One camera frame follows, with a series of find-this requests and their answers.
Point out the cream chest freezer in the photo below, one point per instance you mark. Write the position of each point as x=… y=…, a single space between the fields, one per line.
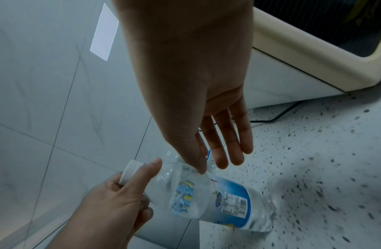
x=301 y=60

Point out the person's left hand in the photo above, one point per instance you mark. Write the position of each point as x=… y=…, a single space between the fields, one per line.
x=107 y=209

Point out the person's right hand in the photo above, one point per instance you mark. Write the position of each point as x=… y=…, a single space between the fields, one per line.
x=184 y=60

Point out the clear plastic bottle blue label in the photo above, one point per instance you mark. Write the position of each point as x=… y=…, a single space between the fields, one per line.
x=227 y=201

